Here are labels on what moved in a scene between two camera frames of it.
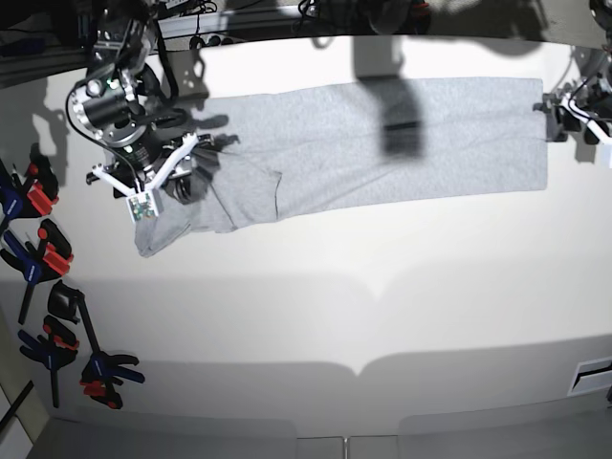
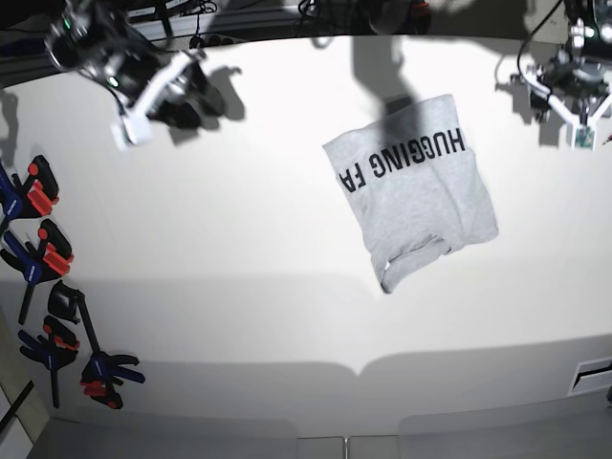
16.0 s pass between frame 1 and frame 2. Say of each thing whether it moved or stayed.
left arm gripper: moved
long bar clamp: stayed
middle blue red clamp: stayed
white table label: stayed
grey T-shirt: moved
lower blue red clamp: stayed
